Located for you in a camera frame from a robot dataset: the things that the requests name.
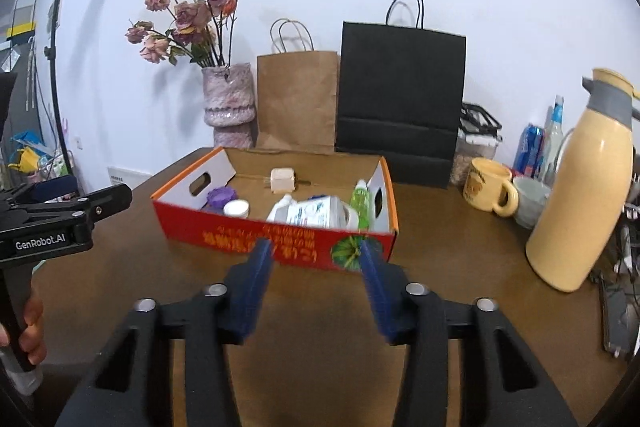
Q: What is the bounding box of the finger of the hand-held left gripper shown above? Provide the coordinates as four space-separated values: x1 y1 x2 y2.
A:
10 183 134 230
0 175 77 208

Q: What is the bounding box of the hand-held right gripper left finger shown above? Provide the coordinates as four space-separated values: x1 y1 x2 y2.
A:
62 237 275 427

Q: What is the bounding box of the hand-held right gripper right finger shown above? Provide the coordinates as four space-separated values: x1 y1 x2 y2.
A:
357 238 576 427

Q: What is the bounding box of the red cardboard box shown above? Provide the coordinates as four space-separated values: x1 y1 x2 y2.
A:
151 146 399 274

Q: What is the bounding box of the white plastic bottle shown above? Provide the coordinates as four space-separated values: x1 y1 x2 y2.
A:
266 194 296 223

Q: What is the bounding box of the green spray bottle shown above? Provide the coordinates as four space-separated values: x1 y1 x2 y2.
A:
350 179 372 230

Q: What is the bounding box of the purple notched cap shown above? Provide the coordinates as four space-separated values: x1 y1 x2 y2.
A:
206 186 238 210

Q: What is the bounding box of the clear cotton swab jar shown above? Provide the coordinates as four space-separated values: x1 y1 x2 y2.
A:
272 197 361 230

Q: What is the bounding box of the cream cube power adapter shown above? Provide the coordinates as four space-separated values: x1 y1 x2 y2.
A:
270 167 297 194

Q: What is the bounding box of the person's left hand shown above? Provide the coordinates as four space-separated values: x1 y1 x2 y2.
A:
0 292 48 365

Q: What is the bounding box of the white flat carton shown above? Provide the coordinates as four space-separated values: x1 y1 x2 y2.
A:
106 165 152 195

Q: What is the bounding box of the black light stand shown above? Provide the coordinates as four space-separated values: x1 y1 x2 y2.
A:
25 0 101 188

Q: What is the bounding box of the yellow mug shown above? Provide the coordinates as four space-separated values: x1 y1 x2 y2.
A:
462 158 521 218

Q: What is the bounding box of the pink mottled vase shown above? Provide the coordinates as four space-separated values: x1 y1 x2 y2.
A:
201 63 257 150

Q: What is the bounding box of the clear container with black clips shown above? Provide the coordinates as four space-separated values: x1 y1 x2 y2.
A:
450 103 503 188

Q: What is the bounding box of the pale grey ceramic cup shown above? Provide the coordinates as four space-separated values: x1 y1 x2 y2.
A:
512 177 553 230

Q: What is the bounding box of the brown paper bag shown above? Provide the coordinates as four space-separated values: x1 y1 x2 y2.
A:
256 19 340 152

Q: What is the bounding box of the blue drink can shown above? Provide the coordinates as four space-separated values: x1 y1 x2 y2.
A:
512 123 546 180

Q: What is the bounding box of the black paper bag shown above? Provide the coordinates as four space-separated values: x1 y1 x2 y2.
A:
334 0 467 190

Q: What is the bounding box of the yellow thermos jug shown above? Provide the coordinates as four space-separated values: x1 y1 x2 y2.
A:
525 68 640 293

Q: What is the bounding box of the clear bottle with blue cap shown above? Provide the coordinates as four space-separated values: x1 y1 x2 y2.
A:
542 95 566 188

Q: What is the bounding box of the black phone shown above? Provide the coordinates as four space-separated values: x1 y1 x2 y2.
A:
597 277 633 358

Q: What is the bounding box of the wire storage cart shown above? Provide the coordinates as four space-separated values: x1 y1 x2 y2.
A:
7 132 76 182

